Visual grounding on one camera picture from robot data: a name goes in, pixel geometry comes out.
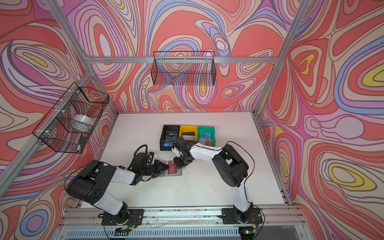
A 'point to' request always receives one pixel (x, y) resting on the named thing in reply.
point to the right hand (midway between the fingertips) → (180, 168)
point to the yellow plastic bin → (188, 129)
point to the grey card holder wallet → (179, 171)
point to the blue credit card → (168, 144)
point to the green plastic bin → (206, 135)
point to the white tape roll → (82, 122)
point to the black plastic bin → (169, 135)
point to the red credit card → (173, 168)
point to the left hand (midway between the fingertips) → (170, 166)
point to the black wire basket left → (69, 125)
